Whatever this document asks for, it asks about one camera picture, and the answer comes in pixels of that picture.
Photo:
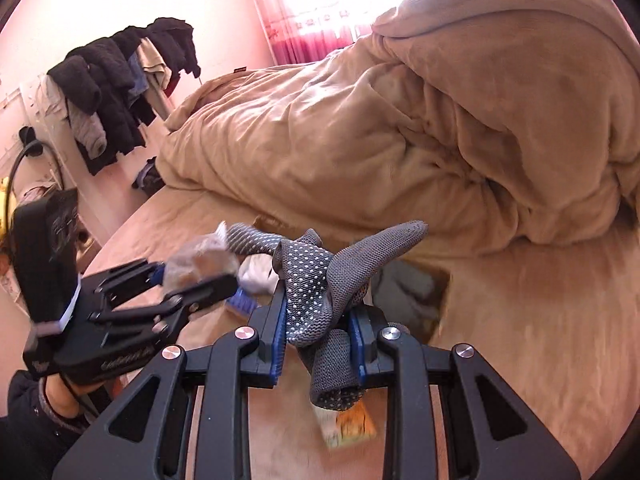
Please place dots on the grey garment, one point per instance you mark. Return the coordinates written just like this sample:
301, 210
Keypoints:
90, 132

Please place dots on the beige bed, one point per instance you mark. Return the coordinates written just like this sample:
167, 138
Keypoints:
500, 335

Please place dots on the beige garment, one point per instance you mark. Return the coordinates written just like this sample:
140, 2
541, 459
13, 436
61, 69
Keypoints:
152, 62

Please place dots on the black sweater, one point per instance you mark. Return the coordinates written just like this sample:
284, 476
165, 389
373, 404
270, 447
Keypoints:
172, 45

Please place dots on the person's left forearm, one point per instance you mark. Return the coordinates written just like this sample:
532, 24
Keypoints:
30, 435

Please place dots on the dark grey cloth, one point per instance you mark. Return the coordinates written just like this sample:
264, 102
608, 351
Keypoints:
410, 295

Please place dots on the white sock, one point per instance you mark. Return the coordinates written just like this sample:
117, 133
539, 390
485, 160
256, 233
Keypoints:
257, 275

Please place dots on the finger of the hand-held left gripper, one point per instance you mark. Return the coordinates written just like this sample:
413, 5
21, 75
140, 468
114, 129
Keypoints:
127, 277
200, 295

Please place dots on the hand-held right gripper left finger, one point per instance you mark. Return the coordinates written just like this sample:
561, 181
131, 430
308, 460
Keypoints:
276, 345

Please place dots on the beige duvet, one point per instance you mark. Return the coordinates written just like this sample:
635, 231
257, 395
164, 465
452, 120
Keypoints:
400, 125

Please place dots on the yellow printed packet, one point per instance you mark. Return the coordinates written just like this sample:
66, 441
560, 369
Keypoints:
350, 425

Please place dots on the grey dotted sock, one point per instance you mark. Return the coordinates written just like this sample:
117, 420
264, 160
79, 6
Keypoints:
305, 285
380, 247

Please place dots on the clear plastic bag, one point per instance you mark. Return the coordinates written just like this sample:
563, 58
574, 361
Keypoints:
202, 260

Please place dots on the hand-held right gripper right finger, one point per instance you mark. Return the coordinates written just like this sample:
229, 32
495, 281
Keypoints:
356, 347

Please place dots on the yellow object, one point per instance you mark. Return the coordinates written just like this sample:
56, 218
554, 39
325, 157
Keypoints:
5, 205

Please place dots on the person's left hand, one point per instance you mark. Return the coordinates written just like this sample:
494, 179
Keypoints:
61, 396

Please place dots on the blue ribbed object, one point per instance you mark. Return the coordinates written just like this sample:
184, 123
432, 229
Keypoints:
243, 302

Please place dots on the black jacket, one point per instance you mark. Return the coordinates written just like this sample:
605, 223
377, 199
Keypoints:
112, 95

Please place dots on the pink curtain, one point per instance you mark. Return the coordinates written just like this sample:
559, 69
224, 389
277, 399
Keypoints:
310, 10

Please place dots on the pile of dark clothes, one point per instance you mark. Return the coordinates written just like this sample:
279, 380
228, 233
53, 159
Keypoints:
147, 175

